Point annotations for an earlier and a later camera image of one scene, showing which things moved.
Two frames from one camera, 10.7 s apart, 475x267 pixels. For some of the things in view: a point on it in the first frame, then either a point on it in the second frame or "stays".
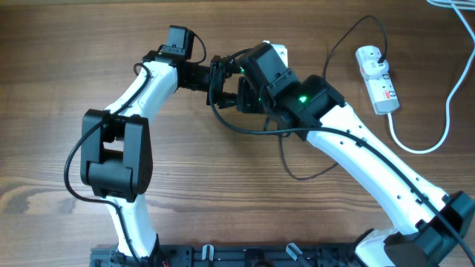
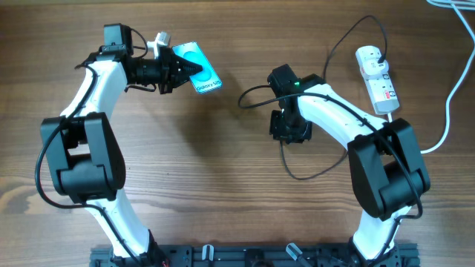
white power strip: (382, 94) stays
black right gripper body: (252, 102) -> (287, 127)
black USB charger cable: (324, 76) stays
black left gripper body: (199, 76) -> (166, 76)
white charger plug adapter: (372, 67) stays
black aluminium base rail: (233, 255) stays
